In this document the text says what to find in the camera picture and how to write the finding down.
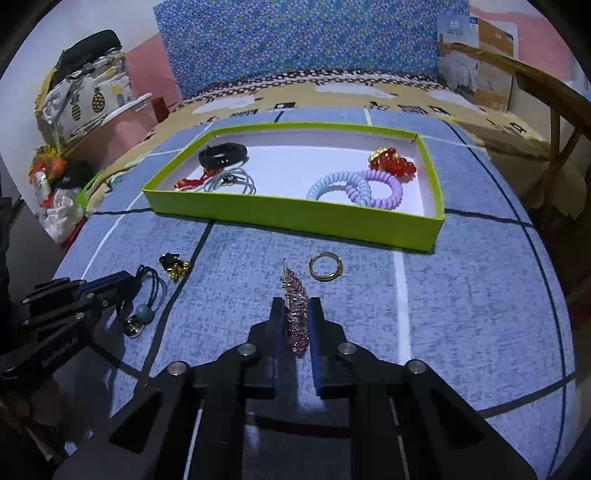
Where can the brown cardboard box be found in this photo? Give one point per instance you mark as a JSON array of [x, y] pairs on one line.
[[496, 60]]

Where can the quilt packaging box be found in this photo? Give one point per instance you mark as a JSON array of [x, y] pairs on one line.
[[457, 60]]

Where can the pineapple print bag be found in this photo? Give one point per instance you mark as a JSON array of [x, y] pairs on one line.
[[87, 104]]

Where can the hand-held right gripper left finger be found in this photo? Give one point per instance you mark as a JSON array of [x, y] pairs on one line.
[[277, 332]]

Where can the wooden bench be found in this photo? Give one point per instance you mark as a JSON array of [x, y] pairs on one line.
[[545, 83]]

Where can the gold black small charm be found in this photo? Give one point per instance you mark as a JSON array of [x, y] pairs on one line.
[[175, 270]]

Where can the white plastic bag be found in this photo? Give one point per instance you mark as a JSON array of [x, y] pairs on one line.
[[60, 214]]

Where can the green shallow cardboard box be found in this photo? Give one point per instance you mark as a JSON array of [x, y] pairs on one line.
[[277, 222]]

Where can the black bag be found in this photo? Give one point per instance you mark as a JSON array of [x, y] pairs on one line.
[[85, 53]]

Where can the orange snack packets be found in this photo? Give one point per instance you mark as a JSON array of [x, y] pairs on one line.
[[46, 168]]

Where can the red bead hair accessory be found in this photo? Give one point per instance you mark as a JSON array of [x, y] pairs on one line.
[[388, 164]]

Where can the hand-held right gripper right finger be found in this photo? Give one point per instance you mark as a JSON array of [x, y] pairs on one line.
[[316, 332]]

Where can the yellow printed bed sheet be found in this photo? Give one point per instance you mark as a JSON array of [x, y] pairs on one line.
[[323, 94]]

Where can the dark dotted cloth strip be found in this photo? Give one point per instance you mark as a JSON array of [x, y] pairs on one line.
[[277, 76]]

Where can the black smart band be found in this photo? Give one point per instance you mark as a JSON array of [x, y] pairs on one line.
[[210, 159]]

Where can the blue checked bedspread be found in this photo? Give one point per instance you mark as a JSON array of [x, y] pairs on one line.
[[369, 323]]

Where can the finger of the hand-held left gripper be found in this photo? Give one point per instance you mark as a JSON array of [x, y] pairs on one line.
[[106, 284], [69, 314]]

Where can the pink rhinestone hair clip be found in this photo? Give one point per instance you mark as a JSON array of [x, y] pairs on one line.
[[295, 318]]

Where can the pink cabinet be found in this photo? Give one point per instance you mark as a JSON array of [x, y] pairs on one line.
[[120, 138]]

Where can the blue floral headboard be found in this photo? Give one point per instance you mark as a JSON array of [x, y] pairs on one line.
[[300, 37]]

